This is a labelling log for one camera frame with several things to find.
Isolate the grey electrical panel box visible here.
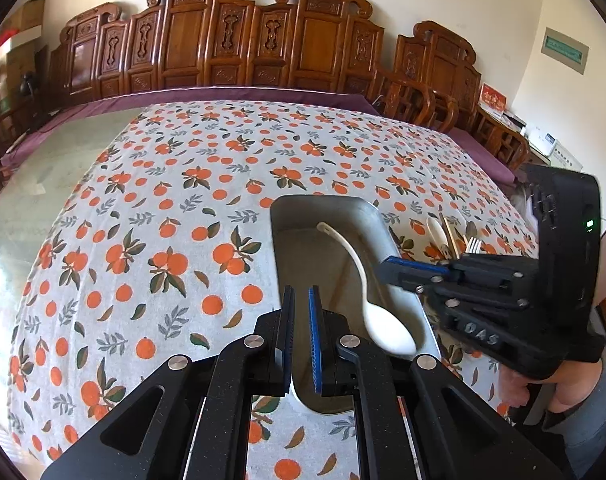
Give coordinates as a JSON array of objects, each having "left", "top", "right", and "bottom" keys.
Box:
[{"left": 541, "top": 27, "right": 590, "bottom": 75}]

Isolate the carved wooden armchair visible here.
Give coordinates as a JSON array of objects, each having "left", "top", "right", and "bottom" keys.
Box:
[{"left": 377, "top": 20, "right": 532, "bottom": 181}]

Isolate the white wall cabinet panel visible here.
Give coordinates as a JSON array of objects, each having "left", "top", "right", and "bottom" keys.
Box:
[{"left": 548, "top": 141, "right": 583, "bottom": 172}]

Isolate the cardboard box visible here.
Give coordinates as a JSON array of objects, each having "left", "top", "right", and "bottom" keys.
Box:
[{"left": 11, "top": 0, "right": 46, "bottom": 32}]

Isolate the wooden side table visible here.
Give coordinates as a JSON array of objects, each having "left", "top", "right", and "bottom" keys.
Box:
[{"left": 503, "top": 112, "right": 552, "bottom": 166}]

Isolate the metal rectangular tray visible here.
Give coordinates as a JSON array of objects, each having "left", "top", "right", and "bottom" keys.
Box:
[{"left": 271, "top": 195, "right": 441, "bottom": 415}]

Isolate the carved wooden sofa bench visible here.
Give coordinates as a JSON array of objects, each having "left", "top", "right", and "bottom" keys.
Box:
[{"left": 0, "top": 0, "right": 432, "bottom": 172}]

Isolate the red calendar card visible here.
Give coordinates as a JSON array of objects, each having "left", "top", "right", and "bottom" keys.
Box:
[{"left": 479, "top": 82, "right": 507, "bottom": 115}]

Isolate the large white ladle spoon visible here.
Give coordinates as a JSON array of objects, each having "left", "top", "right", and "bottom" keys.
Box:
[{"left": 316, "top": 222, "right": 417, "bottom": 358}]

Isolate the person right forearm grey sleeve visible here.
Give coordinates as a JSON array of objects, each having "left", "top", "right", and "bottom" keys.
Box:
[{"left": 550, "top": 366, "right": 606, "bottom": 479}]

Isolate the orange print tablecloth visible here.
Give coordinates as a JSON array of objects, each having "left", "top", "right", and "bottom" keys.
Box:
[{"left": 8, "top": 101, "right": 538, "bottom": 464}]

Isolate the dark wooden chopstick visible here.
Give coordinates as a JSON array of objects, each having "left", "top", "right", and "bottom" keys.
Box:
[{"left": 439, "top": 212, "right": 460, "bottom": 259}]

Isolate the purple sofa cushion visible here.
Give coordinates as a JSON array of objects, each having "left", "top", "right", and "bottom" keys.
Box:
[{"left": 0, "top": 84, "right": 382, "bottom": 168}]

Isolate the cream plastic fork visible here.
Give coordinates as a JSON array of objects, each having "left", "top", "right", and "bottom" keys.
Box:
[{"left": 466, "top": 237, "right": 482, "bottom": 255}]

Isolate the small cream spoon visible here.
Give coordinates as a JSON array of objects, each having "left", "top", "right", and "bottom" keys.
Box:
[{"left": 427, "top": 216, "right": 452, "bottom": 259}]

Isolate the person right hand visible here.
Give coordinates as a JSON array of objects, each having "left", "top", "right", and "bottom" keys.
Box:
[{"left": 497, "top": 358, "right": 605, "bottom": 413}]

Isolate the purple armchair cushion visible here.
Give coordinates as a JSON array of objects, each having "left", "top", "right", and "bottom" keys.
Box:
[{"left": 447, "top": 128, "right": 516, "bottom": 186}]

